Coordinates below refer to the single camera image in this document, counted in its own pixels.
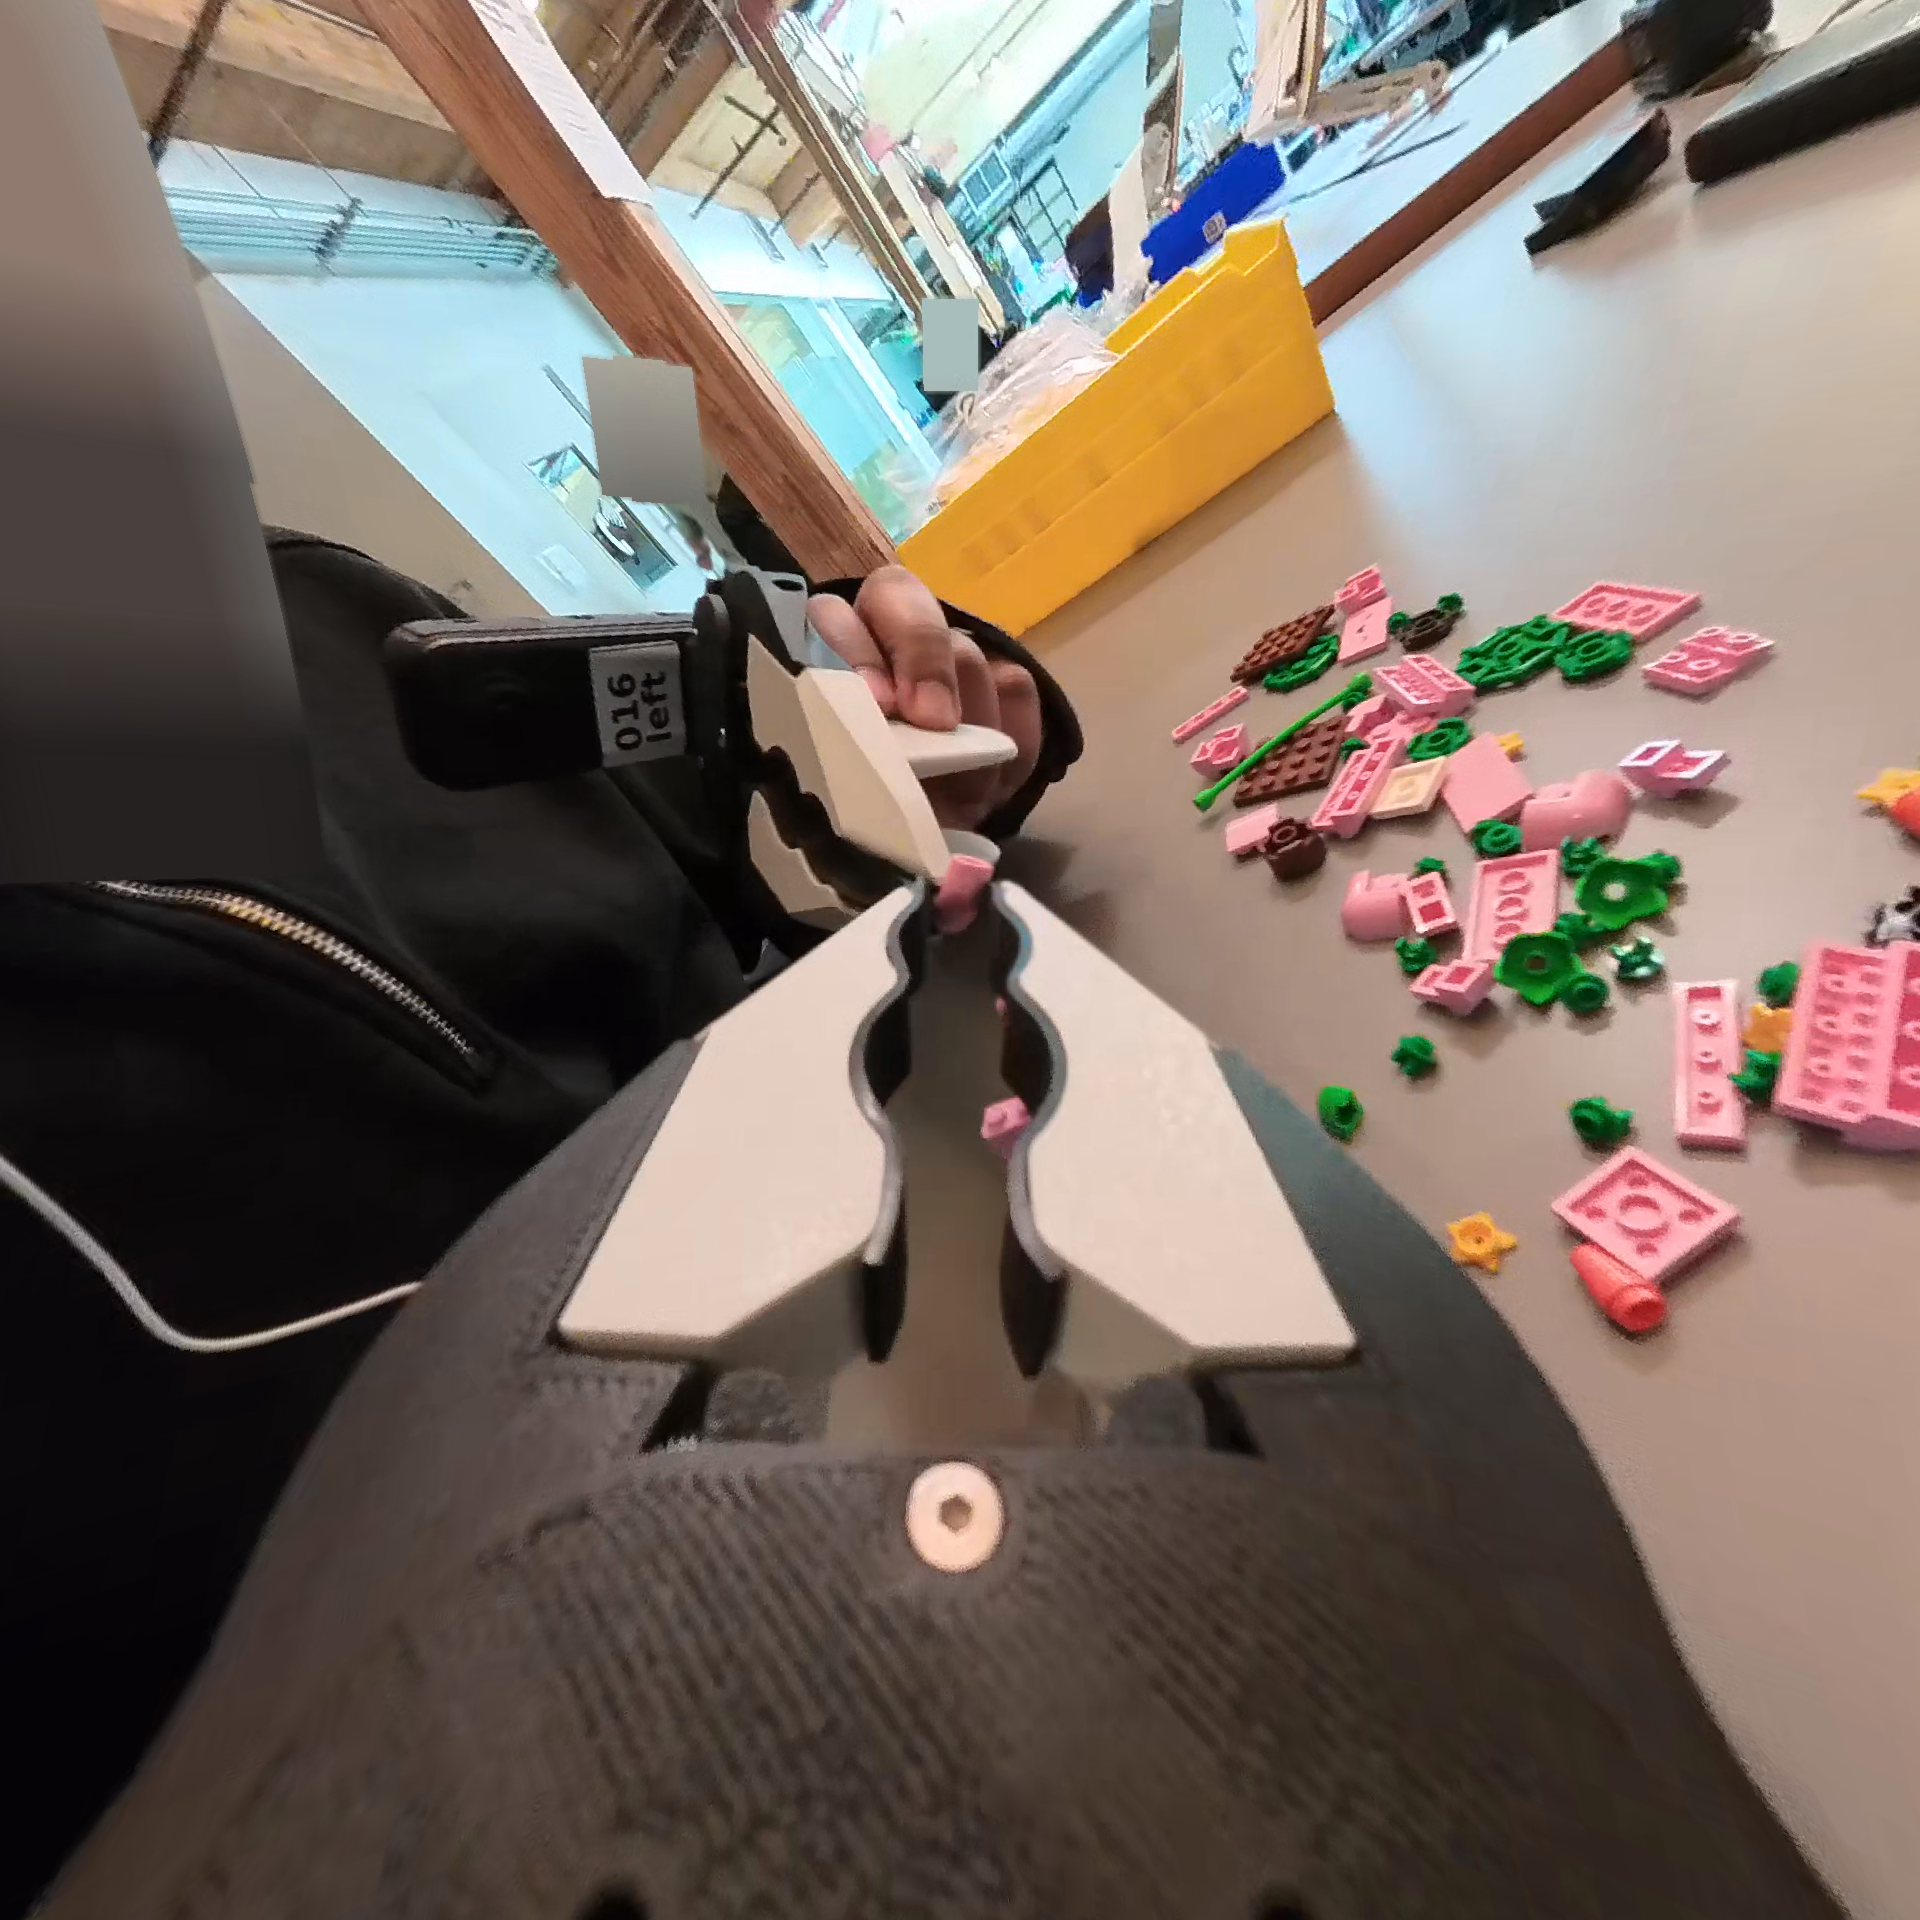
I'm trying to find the small black box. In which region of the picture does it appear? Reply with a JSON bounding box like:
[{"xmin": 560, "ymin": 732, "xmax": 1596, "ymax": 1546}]
[{"xmin": 1523, "ymin": 105, "xmax": 1675, "ymax": 259}]

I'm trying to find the pink brown brick assembly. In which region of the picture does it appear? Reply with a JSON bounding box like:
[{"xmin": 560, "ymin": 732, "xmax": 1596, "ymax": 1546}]
[{"xmin": 983, "ymin": 982, "xmax": 1038, "ymax": 1160}]

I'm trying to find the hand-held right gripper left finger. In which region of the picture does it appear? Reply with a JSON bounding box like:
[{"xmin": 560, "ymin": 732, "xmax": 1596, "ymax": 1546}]
[{"xmin": 555, "ymin": 885, "xmax": 933, "ymax": 1423}]

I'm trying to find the blue plastic bin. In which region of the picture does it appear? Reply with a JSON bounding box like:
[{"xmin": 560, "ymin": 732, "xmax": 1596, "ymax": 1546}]
[{"xmin": 1141, "ymin": 143, "xmax": 1297, "ymax": 289}]

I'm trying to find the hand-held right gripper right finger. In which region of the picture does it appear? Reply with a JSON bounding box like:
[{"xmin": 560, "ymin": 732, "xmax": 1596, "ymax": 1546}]
[{"xmin": 978, "ymin": 883, "xmax": 1359, "ymax": 1446}]

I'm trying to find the thin white cable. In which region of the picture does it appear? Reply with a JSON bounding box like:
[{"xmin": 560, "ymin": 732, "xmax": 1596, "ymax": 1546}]
[{"xmin": 0, "ymin": 1155, "xmax": 430, "ymax": 1352}]

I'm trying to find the person's black jacket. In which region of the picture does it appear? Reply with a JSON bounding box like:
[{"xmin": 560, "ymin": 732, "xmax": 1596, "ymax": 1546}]
[{"xmin": 0, "ymin": 524, "xmax": 843, "ymax": 1892}]

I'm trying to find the clear plastic bag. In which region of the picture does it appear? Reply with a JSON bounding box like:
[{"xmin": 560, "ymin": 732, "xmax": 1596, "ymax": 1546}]
[{"xmin": 930, "ymin": 323, "xmax": 1143, "ymax": 498}]

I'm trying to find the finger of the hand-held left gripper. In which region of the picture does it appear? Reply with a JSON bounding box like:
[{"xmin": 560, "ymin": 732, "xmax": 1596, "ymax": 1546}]
[
  {"xmin": 742, "ymin": 648, "xmax": 906, "ymax": 936},
  {"xmin": 792, "ymin": 664, "xmax": 1026, "ymax": 889}
]

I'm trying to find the black flat device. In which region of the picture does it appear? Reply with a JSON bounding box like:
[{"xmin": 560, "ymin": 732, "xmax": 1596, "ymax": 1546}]
[{"xmin": 1683, "ymin": 0, "xmax": 1920, "ymax": 190}]

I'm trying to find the yellow plastic bin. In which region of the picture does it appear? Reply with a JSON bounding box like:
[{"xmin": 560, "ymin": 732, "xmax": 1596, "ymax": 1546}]
[{"xmin": 897, "ymin": 216, "xmax": 1339, "ymax": 640}]

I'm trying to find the red cone piece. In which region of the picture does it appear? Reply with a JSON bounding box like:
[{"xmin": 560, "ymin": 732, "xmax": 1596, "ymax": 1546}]
[{"xmin": 1570, "ymin": 1243, "xmax": 1670, "ymax": 1335}]

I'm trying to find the pink square plate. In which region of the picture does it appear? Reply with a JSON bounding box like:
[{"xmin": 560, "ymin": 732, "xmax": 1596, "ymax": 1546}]
[{"xmin": 1552, "ymin": 1146, "xmax": 1742, "ymax": 1280}]

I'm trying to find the pile of toy bricks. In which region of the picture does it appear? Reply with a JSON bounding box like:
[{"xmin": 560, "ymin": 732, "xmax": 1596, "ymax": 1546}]
[{"xmin": 1171, "ymin": 562, "xmax": 1920, "ymax": 1158}]

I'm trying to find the wooden post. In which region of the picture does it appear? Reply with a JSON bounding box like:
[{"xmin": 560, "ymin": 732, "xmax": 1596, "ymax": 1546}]
[{"xmin": 353, "ymin": 0, "xmax": 902, "ymax": 588}]

